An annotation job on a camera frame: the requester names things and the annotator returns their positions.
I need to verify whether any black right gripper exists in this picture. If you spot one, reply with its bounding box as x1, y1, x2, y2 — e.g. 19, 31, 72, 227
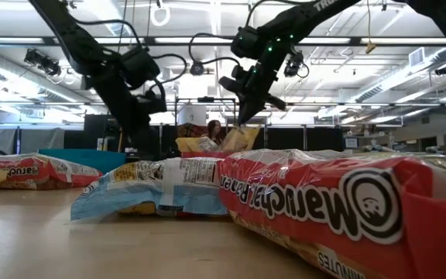
219, 53, 287, 126

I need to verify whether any blue plastic bin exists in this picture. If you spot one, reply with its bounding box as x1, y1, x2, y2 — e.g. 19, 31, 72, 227
38, 149, 127, 175

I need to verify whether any blue Maruchan noodle pack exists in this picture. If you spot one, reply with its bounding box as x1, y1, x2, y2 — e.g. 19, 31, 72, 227
70, 157, 230, 222

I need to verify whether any red Maruchan noodle pack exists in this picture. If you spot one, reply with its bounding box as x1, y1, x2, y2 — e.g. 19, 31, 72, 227
215, 149, 446, 279
0, 153, 103, 191

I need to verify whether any person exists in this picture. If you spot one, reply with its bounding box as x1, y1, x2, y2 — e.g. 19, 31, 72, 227
206, 119, 224, 146

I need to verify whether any white cylinder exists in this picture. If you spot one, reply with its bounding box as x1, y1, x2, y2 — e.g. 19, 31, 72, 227
177, 105, 208, 126

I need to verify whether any ceiling light panel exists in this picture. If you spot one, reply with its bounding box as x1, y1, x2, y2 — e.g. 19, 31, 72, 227
94, 36, 146, 44
153, 36, 234, 44
360, 36, 446, 44

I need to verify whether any red plastic bin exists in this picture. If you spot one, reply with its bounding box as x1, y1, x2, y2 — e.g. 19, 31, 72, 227
181, 150, 234, 160

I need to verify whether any patterned red tapestry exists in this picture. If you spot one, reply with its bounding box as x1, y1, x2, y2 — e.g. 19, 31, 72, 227
176, 122, 211, 140

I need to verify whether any black partition curtain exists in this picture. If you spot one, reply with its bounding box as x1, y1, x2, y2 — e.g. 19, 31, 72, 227
265, 126, 345, 152

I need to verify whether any black ceiling-mounted device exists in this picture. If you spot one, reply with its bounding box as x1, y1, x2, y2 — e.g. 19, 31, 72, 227
23, 48, 62, 78

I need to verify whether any grey partition cloth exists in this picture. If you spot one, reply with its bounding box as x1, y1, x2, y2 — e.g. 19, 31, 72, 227
0, 127, 66, 155

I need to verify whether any yellow hanging hook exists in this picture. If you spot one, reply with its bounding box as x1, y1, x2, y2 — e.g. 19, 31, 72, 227
364, 0, 378, 54

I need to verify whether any white ceiling vent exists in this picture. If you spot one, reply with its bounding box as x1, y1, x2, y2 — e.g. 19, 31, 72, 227
408, 46, 426, 68

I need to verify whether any black stand frame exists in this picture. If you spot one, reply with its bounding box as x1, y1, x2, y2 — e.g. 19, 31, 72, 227
174, 95, 238, 156

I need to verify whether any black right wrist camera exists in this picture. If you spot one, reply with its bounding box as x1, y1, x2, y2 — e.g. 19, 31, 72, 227
283, 50, 310, 78

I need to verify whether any black ceiling camera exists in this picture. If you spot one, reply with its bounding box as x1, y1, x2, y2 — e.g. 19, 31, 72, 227
189, 60, 206, 77

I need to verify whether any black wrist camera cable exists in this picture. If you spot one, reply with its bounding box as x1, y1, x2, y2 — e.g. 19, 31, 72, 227
188, 33, 243, 67

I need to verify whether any white hanging ring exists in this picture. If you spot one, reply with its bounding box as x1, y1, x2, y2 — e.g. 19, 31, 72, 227
149, 2, 172, 27

